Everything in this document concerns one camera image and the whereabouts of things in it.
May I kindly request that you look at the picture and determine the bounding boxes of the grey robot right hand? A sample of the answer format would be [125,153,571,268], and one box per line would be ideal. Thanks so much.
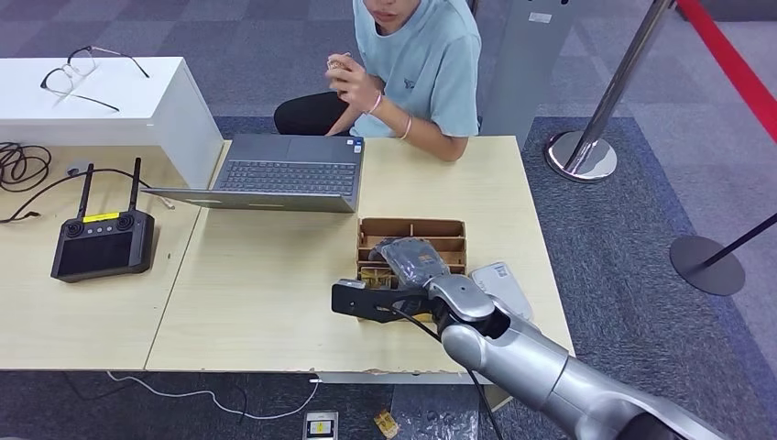
[368,236,452,290]

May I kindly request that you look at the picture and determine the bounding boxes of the person's left hand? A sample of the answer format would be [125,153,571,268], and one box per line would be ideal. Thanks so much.
[324,52,382,116]

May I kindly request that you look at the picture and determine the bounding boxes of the cardboard card organizer box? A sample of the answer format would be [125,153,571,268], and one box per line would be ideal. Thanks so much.
[356,217,467,323]

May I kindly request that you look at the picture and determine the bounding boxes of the person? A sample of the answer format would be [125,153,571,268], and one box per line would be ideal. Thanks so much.
[273,0,483,139]

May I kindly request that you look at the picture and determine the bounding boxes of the grey card reader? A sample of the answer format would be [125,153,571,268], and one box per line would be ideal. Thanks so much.
[468,261,535,323]

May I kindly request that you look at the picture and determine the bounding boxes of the yellow card on floor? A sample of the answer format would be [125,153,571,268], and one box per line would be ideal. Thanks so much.
[373,410,401,440]

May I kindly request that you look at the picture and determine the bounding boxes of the grey open laptop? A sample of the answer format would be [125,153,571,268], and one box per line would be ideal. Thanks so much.
[141,134,366,215]

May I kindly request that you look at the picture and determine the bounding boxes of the table leg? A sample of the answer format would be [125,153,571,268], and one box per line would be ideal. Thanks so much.
[483,383,511,413]

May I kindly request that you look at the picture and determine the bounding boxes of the clear plastic bag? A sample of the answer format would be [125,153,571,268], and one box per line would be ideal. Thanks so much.
[391,383,484,440]

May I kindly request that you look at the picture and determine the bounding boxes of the grey kiosk stand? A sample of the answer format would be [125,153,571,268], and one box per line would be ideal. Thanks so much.
[479,0,584,152]

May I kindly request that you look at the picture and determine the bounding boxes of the small device with yellow label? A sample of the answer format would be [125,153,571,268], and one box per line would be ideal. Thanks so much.
[302,411,340,440]

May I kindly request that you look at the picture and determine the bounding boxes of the white box shelf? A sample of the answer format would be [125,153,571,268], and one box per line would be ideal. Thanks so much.
[0,57,225,190]

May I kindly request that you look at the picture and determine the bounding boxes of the black-framed eyeglasses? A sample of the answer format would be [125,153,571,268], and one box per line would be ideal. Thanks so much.
[39,46,151,114]

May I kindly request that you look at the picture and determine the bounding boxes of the black remote controller with antennas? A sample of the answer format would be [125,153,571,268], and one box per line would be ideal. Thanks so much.
[50,157,157,284]

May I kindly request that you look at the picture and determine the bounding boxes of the red barrier belt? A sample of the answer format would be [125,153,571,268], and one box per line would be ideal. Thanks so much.
[675,0,777,144]

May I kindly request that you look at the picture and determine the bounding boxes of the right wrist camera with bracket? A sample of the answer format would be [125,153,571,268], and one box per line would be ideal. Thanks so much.
[330,278,433,325]

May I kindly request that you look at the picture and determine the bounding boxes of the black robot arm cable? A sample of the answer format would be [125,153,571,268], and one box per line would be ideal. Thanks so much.
[388,306,508,440]

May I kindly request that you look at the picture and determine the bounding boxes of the chrome stanchion post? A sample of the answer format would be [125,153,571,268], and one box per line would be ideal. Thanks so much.
[544,0,675,184]

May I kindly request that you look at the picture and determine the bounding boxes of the white floor cable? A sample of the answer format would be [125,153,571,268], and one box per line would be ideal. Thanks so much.
[107,370,321,422]

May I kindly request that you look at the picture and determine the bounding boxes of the black stanchion post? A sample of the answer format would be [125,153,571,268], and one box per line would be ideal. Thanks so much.
[669,212,777,298]

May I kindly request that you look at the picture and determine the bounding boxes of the long black cable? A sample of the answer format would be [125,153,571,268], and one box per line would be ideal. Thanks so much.
[0,168,153,225]

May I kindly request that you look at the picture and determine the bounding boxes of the coiled black cable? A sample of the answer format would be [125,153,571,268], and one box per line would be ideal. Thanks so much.
[0,142,53,193]

